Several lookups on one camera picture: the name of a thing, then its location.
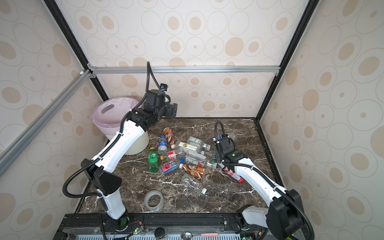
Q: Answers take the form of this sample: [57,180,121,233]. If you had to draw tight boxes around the crushed bottle pink label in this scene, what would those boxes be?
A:
[159,160,180,175]

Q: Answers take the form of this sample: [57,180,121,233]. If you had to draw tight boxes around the aluminium frame bar back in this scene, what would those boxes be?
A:
[91,66,280,74]

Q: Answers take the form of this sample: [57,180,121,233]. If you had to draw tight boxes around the brown Nescafe bottle front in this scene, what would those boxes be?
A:
[179,164,205,179]

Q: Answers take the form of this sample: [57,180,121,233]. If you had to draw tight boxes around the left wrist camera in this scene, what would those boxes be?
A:
[160,84,169,93]

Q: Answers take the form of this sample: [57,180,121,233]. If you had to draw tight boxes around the black frame post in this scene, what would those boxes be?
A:
[43,0,109,101]
[255,0,320,123]

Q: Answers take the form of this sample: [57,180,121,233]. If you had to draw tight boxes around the black frame post left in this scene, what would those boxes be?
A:
[43,0,109,101]

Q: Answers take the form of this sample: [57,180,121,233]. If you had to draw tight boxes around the clear bottle green cap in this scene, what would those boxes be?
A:
[184,155,218,169]

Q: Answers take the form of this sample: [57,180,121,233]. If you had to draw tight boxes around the clear bottle blue label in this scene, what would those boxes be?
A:
[227,132,237,141]

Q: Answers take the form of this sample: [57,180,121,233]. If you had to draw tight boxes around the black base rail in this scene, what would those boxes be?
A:
[53,211,313,240]

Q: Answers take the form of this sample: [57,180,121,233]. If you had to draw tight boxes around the clear flat bottle middle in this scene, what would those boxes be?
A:
[186,151,207,161]

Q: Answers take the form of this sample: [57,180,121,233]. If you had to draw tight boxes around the metal spoon red handle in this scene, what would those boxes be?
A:
[181,232,219,240]

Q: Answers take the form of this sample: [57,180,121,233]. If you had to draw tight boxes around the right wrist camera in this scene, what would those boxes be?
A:
[213,135,223,142]

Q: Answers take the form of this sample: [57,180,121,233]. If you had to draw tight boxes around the frosted bottle kiwi label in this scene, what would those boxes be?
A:
[176,141,202,154]

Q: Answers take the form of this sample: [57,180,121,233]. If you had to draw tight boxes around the green plastic soda bottle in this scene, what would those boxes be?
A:
[148,147,159,173]

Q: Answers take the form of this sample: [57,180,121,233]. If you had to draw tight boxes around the black frame post right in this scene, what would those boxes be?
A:
[255,0,320,123]

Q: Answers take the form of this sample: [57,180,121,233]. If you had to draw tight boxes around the clear tape roll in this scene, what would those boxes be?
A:
[144,190,164,212]

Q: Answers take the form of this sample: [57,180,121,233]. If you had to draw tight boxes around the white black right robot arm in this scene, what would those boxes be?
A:
[214,121,315,240]

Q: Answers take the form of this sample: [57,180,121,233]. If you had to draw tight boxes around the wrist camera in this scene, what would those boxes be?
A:
[160,84,169,93]
[213,135,223,142]

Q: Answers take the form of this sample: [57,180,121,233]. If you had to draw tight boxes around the black round knob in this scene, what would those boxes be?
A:
[154,227,166,240]

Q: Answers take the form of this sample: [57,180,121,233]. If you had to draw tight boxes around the clear bottle green label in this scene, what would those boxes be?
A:
[187,136,211,151]

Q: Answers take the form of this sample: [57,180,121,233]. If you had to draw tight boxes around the pink bin liner bag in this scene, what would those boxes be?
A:
[91,97,139,136]

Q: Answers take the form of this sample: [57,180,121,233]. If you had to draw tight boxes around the crushed clear bottle white cap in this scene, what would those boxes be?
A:
[181,174,207,196]

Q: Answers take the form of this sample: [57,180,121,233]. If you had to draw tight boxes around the clear bottle red cap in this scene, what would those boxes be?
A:
[219,164,244,183]

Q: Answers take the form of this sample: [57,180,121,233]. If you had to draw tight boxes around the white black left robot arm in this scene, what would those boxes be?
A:
[63,63,178,232]

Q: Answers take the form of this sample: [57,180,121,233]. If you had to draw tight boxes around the blue label water bottle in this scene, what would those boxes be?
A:
[158,135,168,156]

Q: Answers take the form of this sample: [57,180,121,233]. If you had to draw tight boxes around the clear bottle red label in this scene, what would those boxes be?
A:
[160,150,185,161]

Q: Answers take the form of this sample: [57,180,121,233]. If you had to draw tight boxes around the white plastic waste bin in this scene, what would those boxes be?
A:
[105,132,149,155]

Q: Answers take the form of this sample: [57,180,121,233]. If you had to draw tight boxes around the aluminium frame bar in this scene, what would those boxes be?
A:
[1,70,91,175]
[91,66,280,74]

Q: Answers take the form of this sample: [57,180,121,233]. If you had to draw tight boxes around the aluminium frame bar left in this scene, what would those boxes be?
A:
[1,70,91,175]

